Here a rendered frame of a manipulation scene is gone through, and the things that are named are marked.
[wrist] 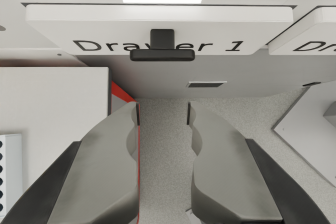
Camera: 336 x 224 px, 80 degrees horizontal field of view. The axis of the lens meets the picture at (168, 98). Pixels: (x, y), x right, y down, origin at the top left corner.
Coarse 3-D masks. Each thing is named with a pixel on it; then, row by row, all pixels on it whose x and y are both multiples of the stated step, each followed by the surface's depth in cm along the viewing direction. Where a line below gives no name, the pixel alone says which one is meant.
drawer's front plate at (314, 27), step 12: (312, 12) 23; (324, 12) 22; (300, 24) 25; (312, 24) 23; (324, 24) 23; (288, 36) 27; (300, 36) 26; (312, 36) 26; (324, 36) 26; (276, 48) 30; (288, 48) 30; (300, 48) 30
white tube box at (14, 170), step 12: (0, 144) 33; (12, 144) 33; (0, 156) 33; (12, 156) 33; (0, 168) 33; (12, 168) 33; (0, 180) 33; (12, 180) 32; (0, 192) 32; (12, 192) 32; (0, 204) 32; (12, 204) 32; (0, 216) 30
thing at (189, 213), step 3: (186, 210) 106; (189, 210) 106; (186, 213) 105; (189, 213) 105; (192, 213) 105; (189, 216) 105; (192, 216) 105; (195, 216) 105; (189, 219) 105; (192, 219) 105; (195, 219) 105; (198, 219) 105; (192, 222) 105; (195, 222) 105; (198, 222) 105; (201, 222) 99
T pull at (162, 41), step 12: (156, 36) 23; (168, 36) 23; (156, 48) 23; (168, 48) 23; (132, 60) 23; (144, 60) 23; (156, 60) 23; (168, 60) 23; (180, 60) 23; (192, 60) 24
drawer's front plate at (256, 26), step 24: (48, 24) 22; (72, 24) 22; (96, 24) 22; (120, 24) 22; (144, 24) 22; (168, 24) 22; (192, 24) 22; (216, 24) 22; (240, 24) 22; (264, 24) 22; (288, 24) 22; (72, 48) 29; (120, 48) 29; (144, 48) 29; (192, 48) 30; (216, 48) 30; (240, 48) 30
